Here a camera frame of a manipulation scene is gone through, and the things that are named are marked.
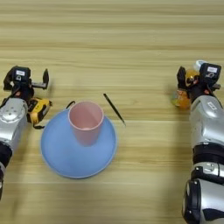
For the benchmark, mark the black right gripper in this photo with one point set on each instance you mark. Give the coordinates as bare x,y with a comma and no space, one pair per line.
201,89

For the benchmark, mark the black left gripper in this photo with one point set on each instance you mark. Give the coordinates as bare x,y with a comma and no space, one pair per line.
23,90

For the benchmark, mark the orange juice bottle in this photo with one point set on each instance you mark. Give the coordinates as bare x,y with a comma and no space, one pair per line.
180,100

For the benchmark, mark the black tweezers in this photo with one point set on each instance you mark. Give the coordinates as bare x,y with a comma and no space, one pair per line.
114,110

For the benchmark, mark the pink plastic cup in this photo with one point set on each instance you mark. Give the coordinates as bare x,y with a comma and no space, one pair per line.
86,134

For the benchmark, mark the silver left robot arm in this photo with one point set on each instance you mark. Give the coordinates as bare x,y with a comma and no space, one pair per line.
11,122

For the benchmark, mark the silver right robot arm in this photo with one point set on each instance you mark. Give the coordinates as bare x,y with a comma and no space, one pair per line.
207,125

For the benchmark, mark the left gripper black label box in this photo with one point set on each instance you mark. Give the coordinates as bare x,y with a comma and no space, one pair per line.
21,73

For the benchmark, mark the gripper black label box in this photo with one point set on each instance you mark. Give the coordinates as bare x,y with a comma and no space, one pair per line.
21,73
210,72

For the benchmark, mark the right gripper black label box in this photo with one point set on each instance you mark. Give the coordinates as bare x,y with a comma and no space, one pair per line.
210,72

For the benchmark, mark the yellow black tape measure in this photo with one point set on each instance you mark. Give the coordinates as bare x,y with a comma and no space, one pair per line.
39,110

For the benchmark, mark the blue round plate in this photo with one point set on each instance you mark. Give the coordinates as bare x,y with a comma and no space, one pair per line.
58,157

